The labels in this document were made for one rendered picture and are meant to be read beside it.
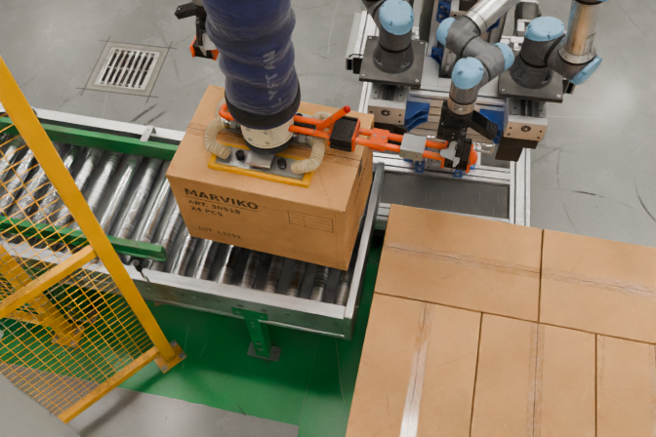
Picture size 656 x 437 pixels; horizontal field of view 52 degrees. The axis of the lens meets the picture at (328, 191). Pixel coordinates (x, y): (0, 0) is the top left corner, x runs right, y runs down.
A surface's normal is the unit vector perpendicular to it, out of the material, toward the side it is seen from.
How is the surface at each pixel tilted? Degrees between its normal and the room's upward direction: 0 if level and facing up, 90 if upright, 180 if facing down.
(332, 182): 1
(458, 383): 0
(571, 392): 0
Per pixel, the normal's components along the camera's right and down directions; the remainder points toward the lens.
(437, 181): -0.02, -0.56
